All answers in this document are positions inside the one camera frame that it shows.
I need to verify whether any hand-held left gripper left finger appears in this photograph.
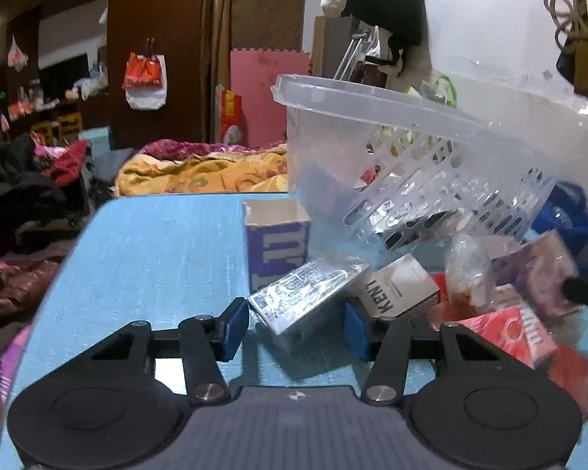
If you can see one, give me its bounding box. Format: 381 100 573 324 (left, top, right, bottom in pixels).
85 298 250 405

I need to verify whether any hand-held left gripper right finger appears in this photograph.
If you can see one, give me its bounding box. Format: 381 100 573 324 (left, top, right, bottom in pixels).
344 301 520 406

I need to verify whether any purple barcode box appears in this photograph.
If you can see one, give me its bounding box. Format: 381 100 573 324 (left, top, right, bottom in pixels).
490 230 585 320

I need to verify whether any white brown box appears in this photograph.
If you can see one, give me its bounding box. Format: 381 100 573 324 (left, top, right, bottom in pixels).
358 253 441 321

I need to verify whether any white plastic basket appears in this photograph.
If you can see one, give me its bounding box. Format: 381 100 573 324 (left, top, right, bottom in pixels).
270 73 588 258

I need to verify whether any blue tote bag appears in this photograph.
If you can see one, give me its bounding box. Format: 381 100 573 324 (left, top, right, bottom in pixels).
532 181 588 255

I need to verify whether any blue open-top box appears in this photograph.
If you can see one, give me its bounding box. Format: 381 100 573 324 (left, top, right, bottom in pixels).
242 199 312 295

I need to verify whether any bagged red item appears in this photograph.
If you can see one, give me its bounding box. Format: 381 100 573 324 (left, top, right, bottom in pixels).
428 274 588 419

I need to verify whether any clear plastic bag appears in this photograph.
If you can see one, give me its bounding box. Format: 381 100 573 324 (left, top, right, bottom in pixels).
443 232 497 305

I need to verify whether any yellow printed blanket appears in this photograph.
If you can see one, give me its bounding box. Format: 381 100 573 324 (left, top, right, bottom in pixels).
115 139 290 197

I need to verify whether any red printed bag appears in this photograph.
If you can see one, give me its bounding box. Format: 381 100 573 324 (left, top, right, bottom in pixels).
220 85 243 145

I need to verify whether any pink floral blanket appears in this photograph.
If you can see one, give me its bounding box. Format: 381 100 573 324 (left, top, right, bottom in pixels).
0 252 62 470

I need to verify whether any pink foam mat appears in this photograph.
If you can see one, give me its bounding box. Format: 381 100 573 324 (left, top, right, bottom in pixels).
230 49 310 148

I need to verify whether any light blue box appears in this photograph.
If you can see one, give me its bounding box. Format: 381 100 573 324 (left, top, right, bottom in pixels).
78 126 113 154

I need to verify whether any dark clothes pile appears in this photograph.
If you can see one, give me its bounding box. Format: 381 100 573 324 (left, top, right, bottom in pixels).
0 132 95 255

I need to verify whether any green white shopping bag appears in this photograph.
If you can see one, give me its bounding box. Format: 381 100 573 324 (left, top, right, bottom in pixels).
407 74 459 107

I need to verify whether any orange white hanging bag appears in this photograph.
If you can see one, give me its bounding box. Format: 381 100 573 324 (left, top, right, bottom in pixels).
122 51 167 110

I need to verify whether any black television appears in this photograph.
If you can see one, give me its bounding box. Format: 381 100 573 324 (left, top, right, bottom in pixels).
39 54 90 99

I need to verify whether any brown wooden wardrobe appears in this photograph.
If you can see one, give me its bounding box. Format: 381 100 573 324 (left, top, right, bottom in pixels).
0 0 211 150

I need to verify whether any black hanging garment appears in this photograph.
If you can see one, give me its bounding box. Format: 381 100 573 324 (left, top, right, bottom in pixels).
345 0 429 78

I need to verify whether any white hanging plastic bag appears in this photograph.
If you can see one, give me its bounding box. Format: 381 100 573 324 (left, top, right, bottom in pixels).
7 36 29 72

